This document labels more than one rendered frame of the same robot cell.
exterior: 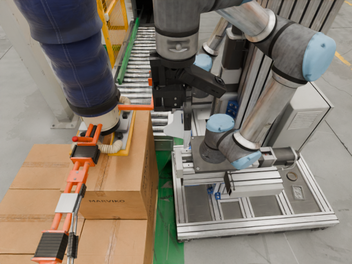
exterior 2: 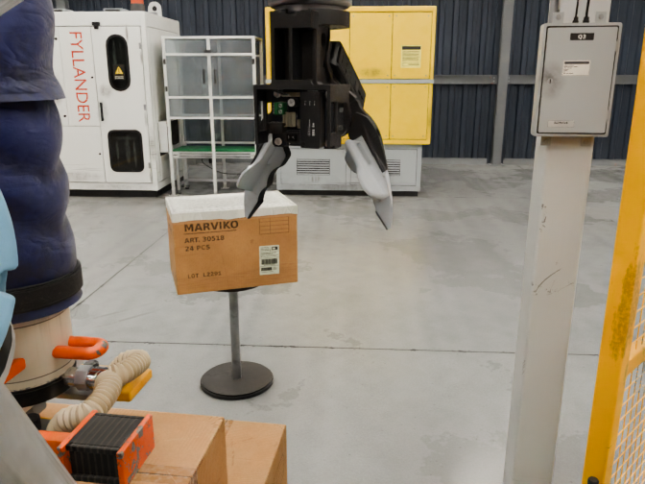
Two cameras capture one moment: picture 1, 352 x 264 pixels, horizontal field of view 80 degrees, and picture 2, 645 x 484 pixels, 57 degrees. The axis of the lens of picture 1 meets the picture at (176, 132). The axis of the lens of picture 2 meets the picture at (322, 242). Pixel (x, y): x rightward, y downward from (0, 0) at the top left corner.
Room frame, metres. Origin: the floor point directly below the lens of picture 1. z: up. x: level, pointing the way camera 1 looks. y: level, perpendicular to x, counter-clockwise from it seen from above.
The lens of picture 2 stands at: (1.42, -0.49, 1.64)
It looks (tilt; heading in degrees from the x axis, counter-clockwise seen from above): 16 degrees down; 98
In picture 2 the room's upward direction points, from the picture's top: straight up
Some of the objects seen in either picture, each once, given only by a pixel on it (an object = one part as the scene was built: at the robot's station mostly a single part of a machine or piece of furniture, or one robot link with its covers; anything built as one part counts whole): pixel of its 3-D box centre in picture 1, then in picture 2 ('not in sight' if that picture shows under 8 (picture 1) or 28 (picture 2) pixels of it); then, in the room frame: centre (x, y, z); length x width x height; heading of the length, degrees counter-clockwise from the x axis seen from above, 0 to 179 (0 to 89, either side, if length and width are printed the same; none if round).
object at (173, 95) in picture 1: (173, 79); not in sight; (0.37, 0.01, 1.66); 0.09 x 0.08 x 0.12; 94
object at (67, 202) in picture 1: (68, 205); not in sight; (0.30, 0.38, 1.18); 0.07 x 0.07 x 0.04; 0
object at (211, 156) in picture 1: (215, 145); not in sight; (0.63, -0.19, 1.09); 0.15 x 0.15 x 0.10
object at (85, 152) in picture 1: (85, 154); not in sight; (0.51, 0.38, 1.18); 0.10 x 0.08 x 0.06; 90
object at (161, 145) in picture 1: (132, 144); not in sight; (1.12, 0.37, 0.48); 0.70 x 0.03 x 0.15; 90
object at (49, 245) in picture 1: (51, 246); not in sight; (0.16, 0.39, 1.18); 0.08 x 0.07 x 0.05; 0
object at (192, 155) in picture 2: not in sight; (219, 169); (-1.23, 7.70, 0.32); 1.25 x 0.52 x 0.63; 4
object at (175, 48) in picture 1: (176, 42); not in sight; (0.36, 0.00, 1.74); 0.08 x 0.08 x 0.05
